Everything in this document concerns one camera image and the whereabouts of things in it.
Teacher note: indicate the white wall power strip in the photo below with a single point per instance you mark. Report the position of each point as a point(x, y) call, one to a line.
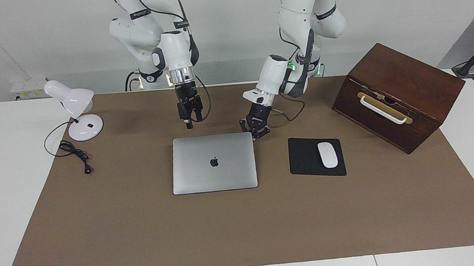
point(29, 88)

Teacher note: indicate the black mouse pad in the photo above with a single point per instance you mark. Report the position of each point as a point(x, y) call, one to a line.
point(303, 157)

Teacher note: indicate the brown paper table mat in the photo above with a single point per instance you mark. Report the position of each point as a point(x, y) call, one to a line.
point(243, 224)

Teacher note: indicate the silver apple laptop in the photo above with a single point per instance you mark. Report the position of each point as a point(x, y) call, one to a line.
point(206, 177)

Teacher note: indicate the dark brown wooden box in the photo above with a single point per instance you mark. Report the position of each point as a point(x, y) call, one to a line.
point(408, 75)

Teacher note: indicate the white computer mouse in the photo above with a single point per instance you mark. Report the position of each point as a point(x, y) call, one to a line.
point(328, 155)

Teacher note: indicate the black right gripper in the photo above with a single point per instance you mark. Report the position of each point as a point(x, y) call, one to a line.
point(188, 99)

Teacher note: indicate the white desk lamp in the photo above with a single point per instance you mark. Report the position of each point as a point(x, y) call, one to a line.
point(74, 100)

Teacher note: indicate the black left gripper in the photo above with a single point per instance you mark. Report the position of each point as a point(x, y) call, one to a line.
point(260, 114)

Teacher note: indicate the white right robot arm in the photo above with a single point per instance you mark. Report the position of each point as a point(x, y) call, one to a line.
point(142, 31)

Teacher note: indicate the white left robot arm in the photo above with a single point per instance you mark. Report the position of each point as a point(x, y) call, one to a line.
point(294, 3)

